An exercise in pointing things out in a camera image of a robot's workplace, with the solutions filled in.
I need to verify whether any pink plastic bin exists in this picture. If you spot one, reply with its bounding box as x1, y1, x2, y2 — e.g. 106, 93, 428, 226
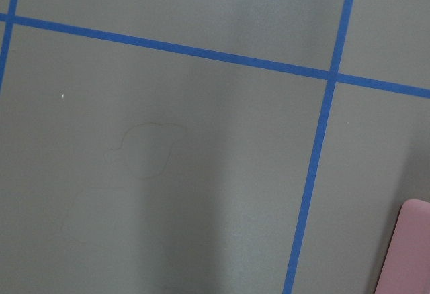
375, 199, 429, 294

